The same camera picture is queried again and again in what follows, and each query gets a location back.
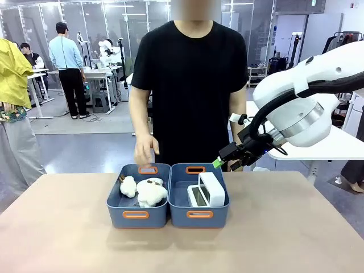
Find person in yellow jacket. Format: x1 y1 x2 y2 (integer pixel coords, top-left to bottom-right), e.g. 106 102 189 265
0 38 48 196

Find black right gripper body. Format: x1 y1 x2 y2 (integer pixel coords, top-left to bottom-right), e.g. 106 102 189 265
235 133 275 167

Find large white plush toy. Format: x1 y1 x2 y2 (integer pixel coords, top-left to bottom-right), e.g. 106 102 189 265
135 176 169 208

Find white office desk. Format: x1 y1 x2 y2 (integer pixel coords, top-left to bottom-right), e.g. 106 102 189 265
47 69 118 115
27 67 55 119

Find person's right hand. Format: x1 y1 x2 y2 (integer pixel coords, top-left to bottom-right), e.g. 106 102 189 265
134 134 161 169

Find black tripod stand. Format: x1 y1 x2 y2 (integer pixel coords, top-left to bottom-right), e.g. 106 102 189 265
117 36 129 102

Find person's left forearm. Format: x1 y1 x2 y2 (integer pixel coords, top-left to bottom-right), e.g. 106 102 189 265
229 112 247 144

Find small white plush brown legs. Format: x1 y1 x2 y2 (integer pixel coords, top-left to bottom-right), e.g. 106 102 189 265
119 175 138 198

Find grey plastic stool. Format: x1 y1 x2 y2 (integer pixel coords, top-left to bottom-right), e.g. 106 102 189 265
92 91 111 114

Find person's right forearm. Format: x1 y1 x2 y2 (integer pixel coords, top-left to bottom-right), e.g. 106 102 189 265
129 107 153 137

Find white digital clock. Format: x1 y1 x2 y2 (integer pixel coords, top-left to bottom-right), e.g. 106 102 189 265
197 171 226 208
187 184 212 208

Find black equipment case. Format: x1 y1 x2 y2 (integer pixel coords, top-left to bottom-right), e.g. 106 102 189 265
268 56 294 76

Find black light stand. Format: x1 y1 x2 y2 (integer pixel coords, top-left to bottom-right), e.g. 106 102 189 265
287 31 303 69

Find man in light blue shirt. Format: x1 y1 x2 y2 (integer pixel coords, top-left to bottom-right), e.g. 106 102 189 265
48 22 90 119

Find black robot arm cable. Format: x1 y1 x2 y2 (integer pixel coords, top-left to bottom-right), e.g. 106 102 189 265
241 74 364 156

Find seated person in dark jacket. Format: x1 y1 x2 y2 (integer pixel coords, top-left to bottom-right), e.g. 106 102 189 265
20 42 46 69

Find clothes rack with garments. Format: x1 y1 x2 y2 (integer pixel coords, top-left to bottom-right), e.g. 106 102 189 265
322 31 364 55

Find person in black t-shirt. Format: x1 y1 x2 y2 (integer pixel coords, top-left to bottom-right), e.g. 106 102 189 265
129 19 250 172

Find bystander leg grey trousers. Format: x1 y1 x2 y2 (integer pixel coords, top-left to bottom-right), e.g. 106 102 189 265
340 158 364 194

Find white humanoid robot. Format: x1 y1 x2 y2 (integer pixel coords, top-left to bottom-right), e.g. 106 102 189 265
98 39 121 69

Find blue plastic basket orange handles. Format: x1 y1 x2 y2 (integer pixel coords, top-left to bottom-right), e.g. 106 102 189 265
168 163 230 229
106 163 171 229

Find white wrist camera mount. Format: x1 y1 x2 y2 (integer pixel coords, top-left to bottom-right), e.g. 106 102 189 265
229 113 247 125

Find low metal shelf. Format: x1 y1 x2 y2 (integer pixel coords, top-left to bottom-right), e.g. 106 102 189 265
246 65 270 88

